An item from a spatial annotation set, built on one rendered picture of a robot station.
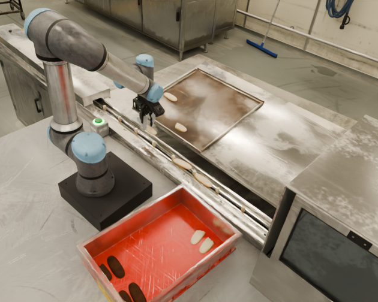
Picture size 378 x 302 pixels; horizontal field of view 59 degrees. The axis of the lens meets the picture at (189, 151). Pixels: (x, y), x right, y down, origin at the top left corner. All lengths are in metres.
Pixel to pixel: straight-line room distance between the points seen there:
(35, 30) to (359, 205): 1.01
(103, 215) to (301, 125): 1.05
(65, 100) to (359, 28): 4.19
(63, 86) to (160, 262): 0.70
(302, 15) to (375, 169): 4.29
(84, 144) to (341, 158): 0.85
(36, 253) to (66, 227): 0.14
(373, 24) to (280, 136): 3.35
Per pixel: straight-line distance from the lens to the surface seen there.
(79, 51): 1.04
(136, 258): 1.27
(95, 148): 1.23
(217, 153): 1.57
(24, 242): 1.40
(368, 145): 1.15
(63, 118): 1.28
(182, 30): 4.30
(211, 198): 1.41
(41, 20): 1.12
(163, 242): 1.30
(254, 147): 1.62
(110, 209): 1.33
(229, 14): 5.19
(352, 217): 0.89
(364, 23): 4.90
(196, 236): 1.31
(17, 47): 2.60
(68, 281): 1.26
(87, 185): 1.34
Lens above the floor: 1.90
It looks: 40 degrees down
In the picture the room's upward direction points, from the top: 6 degrees clockwise
